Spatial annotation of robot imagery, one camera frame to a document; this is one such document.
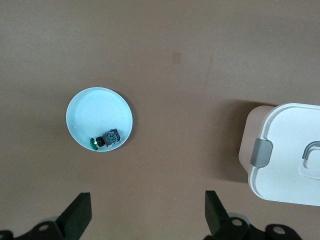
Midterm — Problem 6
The green push-button switch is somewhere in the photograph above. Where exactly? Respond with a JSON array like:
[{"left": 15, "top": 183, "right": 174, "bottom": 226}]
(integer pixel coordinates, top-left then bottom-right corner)
[{"left": 89, "top": 127, "right": 121, "bottom": 152}]

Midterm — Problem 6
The light blue round plate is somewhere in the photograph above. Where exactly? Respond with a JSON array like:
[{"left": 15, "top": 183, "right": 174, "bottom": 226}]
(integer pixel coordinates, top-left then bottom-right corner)
[{"left": 65, "top": 86, "right": 134, "bottom": 153}]

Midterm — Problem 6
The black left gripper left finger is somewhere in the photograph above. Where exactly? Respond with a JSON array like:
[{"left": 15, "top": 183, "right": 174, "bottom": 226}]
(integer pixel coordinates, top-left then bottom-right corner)
[{"left": 0, "top": 191, "right": 93, "bottom": 240}]

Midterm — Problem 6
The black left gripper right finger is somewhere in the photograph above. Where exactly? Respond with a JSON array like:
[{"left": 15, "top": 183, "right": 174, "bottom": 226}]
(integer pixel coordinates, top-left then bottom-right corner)
[{"left": 203, "top": 190, "right": 302, "bottom": 240}]

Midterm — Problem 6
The white lidded storage box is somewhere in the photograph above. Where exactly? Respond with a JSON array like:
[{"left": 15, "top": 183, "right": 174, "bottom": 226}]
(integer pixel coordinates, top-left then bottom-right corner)
[{"left": 238, "top": 103, "right": 320, "bottom": 207}]

